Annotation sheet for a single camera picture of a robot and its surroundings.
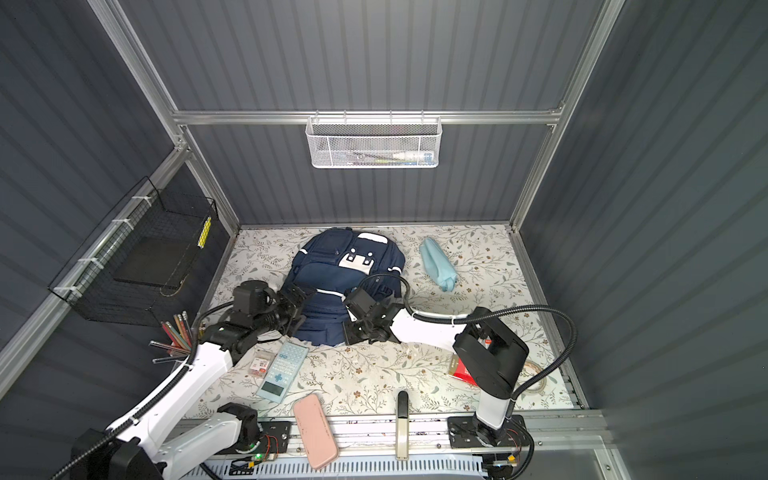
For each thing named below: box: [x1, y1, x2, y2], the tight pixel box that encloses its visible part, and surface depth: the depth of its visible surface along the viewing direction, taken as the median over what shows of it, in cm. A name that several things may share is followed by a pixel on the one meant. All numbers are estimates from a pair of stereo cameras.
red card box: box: [448, 354, 479, 387], surface depth 86 cm
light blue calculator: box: [255, 341, 309, 404], surface depth 84 cm
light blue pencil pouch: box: [420, 237, 459, 293], surface depth 102 cm
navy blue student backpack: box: [281, 228, 406, 346], surface depth 99 cm
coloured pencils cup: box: [148, 311, 193, 364], surface depth 80 cm
